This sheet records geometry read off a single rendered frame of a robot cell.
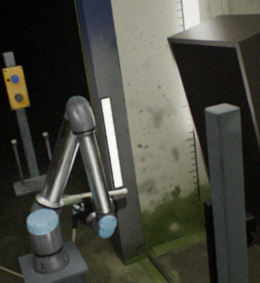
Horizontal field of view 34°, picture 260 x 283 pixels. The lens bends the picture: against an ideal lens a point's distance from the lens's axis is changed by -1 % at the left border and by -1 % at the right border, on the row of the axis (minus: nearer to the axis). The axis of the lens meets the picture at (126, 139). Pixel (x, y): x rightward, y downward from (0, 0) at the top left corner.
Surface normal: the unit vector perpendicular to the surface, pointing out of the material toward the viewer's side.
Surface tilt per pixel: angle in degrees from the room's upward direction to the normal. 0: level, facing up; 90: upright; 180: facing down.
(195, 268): 0
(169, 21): 90
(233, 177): 90
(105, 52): 90
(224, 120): 90
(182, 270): 0
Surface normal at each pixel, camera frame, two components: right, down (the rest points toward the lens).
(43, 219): -0.12, -0.91
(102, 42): 0.37, 0.25
